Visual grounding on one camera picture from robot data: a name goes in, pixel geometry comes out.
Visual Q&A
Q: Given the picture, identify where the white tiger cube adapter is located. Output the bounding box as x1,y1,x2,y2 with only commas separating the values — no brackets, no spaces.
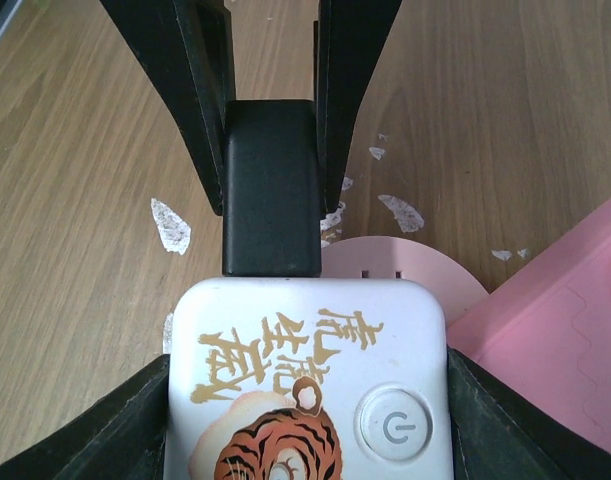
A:
163,277,455,479

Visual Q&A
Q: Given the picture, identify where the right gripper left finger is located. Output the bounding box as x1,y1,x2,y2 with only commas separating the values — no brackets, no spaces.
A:
0,354,170,479

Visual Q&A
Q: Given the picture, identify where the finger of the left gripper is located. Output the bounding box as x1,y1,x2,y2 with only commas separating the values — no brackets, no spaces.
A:
314,0,401,215
101,0,235,216

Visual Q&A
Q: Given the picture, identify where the pink power strip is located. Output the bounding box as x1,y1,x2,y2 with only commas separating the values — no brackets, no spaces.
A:
319,198,611,453

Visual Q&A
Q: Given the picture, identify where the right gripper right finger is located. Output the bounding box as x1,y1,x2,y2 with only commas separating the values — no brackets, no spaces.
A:
447,348,611,480

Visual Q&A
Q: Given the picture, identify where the black plug adapter with cable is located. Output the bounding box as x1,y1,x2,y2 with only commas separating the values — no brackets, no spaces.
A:
222,99,321,278

